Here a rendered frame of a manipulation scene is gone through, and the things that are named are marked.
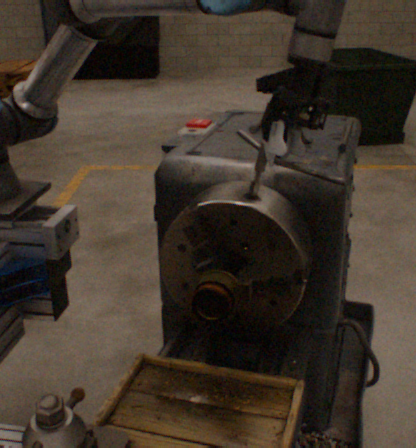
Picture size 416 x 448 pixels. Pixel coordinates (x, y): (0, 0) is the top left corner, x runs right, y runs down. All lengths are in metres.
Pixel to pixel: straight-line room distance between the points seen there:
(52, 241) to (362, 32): 10.28
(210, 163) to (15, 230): 0.49
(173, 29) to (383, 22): 3.87
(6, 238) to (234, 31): 9.90
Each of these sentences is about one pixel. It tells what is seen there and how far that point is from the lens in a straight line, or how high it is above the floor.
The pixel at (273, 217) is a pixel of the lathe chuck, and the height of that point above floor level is 1.21.
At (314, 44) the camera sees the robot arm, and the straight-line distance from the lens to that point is 1.01.
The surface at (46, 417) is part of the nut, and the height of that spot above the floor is 1.17.
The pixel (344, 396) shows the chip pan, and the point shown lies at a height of 0.54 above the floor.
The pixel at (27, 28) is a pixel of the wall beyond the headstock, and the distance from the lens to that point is 11.81.
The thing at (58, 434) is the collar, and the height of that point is 1.15.
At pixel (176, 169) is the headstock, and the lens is 1.35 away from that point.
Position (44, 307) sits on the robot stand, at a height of 0.89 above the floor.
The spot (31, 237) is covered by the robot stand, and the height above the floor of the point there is 1.08.
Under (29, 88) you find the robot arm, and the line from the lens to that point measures 1.46.
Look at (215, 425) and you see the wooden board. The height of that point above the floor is 0.89.
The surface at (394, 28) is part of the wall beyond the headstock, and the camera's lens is 11.52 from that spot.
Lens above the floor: 1.66
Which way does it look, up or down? 23 degrees down
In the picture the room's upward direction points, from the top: 1 degrees counter-clockwise
